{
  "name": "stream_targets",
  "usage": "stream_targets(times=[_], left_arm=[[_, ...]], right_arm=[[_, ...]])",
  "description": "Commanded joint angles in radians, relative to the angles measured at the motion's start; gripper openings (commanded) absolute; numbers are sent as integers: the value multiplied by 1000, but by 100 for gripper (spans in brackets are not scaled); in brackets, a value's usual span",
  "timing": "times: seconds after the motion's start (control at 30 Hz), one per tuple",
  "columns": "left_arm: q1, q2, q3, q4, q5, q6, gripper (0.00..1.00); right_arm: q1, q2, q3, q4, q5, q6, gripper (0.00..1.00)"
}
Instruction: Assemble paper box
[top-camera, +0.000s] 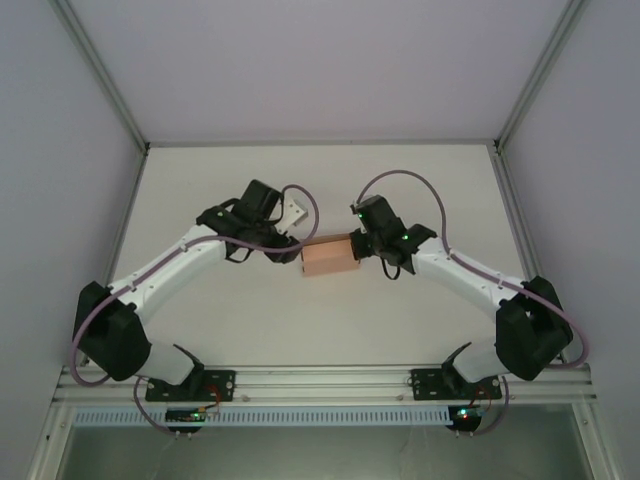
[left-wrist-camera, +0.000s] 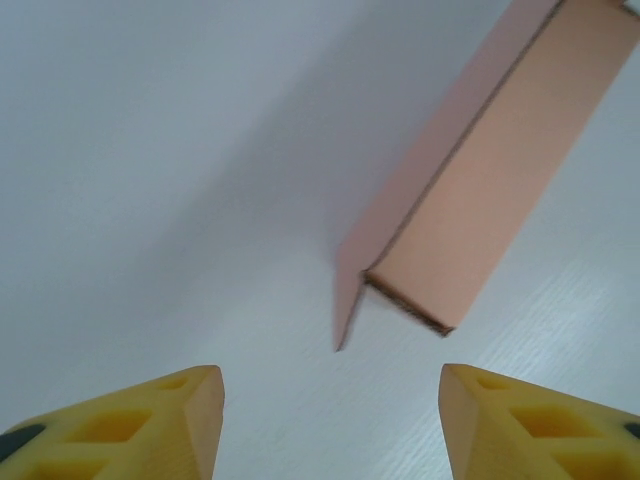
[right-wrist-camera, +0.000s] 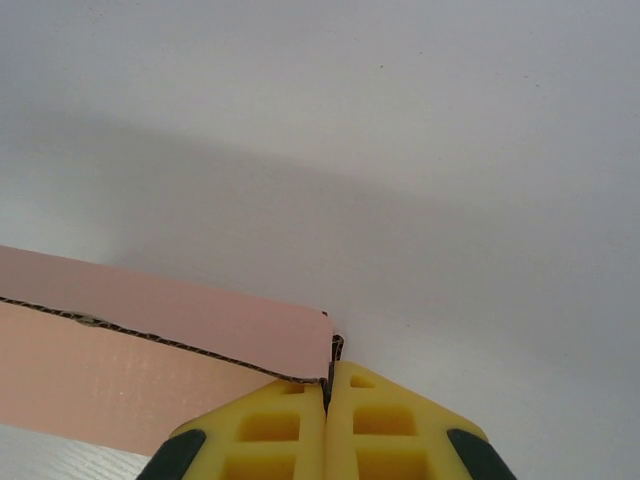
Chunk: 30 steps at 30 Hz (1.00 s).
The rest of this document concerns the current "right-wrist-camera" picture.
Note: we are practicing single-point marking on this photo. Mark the pink corrugated cardboard box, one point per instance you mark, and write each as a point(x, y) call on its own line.
point(150, 340)

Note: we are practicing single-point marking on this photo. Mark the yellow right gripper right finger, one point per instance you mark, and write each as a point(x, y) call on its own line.
point(387, 430)

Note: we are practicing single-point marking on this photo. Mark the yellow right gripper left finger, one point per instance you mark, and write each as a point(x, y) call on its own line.
point(272, 432)

